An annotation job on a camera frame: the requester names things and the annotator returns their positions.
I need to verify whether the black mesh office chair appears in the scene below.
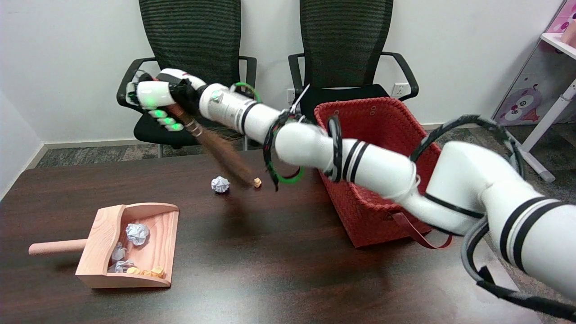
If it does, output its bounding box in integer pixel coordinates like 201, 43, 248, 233
117, 0, 261, 158
288, 0, 419, 146

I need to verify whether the wooden dustpan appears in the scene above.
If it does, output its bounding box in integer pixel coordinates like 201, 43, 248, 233
28, 202, 180, 289

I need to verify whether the pink plastic cup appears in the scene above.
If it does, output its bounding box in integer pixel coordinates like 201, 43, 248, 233
560, 20, 576, 46

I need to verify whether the brown straw hand broom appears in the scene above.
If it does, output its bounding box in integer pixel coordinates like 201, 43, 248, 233
173, 106, 255, 189

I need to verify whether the pink white children's desk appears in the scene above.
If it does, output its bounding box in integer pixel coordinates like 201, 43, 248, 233
490, 0, 576, 183

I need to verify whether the red woven basket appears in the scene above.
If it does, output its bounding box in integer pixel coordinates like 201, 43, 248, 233
314, 97, 454, 249

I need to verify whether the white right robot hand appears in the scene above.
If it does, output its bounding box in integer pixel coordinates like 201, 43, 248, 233
126, 68, 207, 132

